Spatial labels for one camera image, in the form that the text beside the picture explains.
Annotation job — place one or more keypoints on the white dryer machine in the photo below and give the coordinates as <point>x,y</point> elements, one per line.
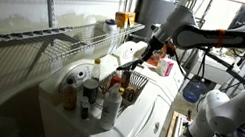
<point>176,78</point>

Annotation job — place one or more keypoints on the pink and white box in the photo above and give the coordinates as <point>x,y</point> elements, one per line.
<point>164,68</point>

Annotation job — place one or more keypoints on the small dark bottle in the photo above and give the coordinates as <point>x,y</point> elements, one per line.
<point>85,111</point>

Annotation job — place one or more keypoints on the orange detergent box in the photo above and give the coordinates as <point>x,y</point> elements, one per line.
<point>157,57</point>

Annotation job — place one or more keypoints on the black metal frame bar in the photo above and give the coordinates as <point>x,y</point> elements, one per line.
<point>230,69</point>

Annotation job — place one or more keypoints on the red lidded jar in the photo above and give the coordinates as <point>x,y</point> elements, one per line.
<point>114,81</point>

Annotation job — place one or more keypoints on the white jar purple lid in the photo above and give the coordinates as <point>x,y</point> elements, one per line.
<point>110,27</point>

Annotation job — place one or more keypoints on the small orange cardboard box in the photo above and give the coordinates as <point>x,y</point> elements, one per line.
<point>131,18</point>

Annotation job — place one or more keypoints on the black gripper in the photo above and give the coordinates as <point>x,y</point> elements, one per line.
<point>152,48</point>

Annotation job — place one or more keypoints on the white spray bottle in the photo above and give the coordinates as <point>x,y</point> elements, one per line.
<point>110,110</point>

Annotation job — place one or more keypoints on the white washing machine with basket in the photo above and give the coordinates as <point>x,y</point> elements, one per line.
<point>140,122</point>

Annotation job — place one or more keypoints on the blue water jug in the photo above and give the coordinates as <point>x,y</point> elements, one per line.
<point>194,91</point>

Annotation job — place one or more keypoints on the clear bottle yellow cap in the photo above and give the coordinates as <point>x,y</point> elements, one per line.
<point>95,72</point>

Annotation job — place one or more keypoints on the brown glass bottle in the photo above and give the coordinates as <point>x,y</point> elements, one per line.
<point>125,79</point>

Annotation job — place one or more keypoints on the blue and white can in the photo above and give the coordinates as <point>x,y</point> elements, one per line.
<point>90,91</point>

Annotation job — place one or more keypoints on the amber bottle black cap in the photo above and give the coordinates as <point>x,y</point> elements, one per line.
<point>70,98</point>

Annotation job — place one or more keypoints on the white shelf upright rail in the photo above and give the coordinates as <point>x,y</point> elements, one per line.
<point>50,1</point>

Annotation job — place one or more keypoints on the grey water heater tank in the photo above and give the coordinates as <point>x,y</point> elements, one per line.
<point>152,13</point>

